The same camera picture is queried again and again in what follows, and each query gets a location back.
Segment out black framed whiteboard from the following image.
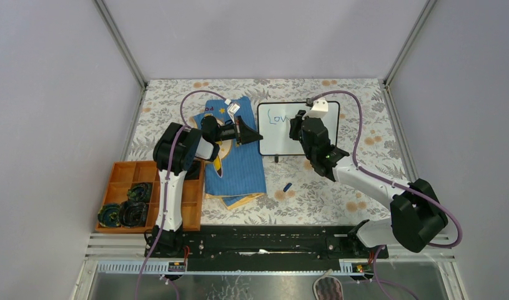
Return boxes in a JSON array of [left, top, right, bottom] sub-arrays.
[[257, 101, 341, 163]]

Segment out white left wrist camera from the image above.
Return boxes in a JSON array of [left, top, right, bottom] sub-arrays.
[[224, 99, 240, 124]]

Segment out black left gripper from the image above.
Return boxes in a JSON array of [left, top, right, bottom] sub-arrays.
[[210, 114, 260, 143]]

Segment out blue marker cap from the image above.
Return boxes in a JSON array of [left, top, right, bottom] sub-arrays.
[[283, 182, 292, 192]]

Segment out black mounting rail base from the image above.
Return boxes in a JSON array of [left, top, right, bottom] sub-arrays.
[[144, 225, 388, 272]]

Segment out striped object at bottom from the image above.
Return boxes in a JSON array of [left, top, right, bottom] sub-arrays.
[[312, 269, 343, 300]]

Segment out black roll in tray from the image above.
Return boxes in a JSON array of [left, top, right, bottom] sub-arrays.
[[127, 182, 152, 203], [97, 203, 121, 228], [118, 201, 149, 228]]

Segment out floral tablecloth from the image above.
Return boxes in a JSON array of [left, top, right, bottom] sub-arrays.
[[126, 79, 407, 225]]

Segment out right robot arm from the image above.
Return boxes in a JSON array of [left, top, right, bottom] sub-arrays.
[[289, 110, 448, 258]]

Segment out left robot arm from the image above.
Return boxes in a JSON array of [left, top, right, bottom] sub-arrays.
[[150, 115, 263, 257]]

